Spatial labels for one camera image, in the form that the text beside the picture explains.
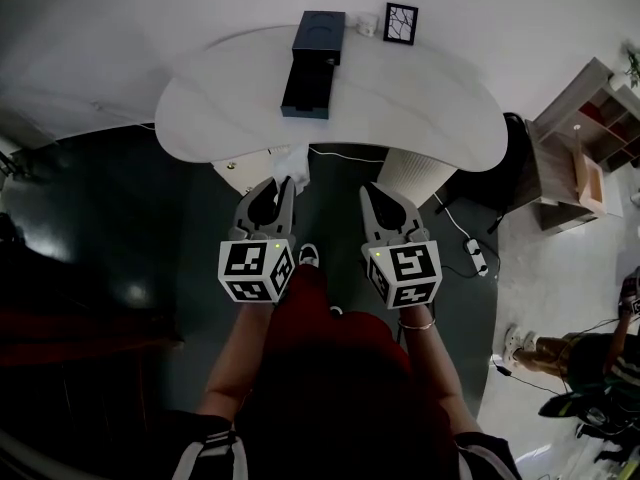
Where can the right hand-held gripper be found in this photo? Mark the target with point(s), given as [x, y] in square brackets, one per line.
[410, 268]

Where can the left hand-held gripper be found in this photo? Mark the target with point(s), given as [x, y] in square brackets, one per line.
[252, 263]

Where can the white item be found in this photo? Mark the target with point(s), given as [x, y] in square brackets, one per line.
[297, 165]

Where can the dark blue box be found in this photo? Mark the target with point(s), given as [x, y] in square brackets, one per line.
[310, 68]

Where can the person's left forearm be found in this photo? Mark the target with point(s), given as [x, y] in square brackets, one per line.
[235, 353]

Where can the person's right forearm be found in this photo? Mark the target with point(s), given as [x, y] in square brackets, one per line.
[430, 363]

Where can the white table leg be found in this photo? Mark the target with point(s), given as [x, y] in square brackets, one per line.
[240, 173]

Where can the white ribbed table base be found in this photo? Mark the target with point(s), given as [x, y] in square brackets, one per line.
[412, 175]

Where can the person's white shoe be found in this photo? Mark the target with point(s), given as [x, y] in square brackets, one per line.
[309, 255]
[336, 310]
[517, 340]

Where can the white power strip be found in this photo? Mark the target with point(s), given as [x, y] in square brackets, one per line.
[476, 257]

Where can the black chair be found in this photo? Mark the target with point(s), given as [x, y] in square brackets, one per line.
[512, 168]

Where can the dark green round rug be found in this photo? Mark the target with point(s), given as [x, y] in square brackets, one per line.
[125, 193]

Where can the person's red trousers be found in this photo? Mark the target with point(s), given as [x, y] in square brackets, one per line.
[325, 343]

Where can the small white jar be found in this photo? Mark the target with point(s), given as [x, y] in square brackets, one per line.
[367, 24]

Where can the light cardboard carton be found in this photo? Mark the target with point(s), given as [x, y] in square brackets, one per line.
[590, 178]

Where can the wooden shelf unit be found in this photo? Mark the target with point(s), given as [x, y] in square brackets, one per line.
[580, 133]

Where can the person's black striped shirt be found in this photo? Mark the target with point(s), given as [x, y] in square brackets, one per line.
[210, 448]

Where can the green potted plant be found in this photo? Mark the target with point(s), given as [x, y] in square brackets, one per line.
[634, 65]

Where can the black picture frame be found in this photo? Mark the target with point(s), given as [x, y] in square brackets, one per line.
[400, 24]

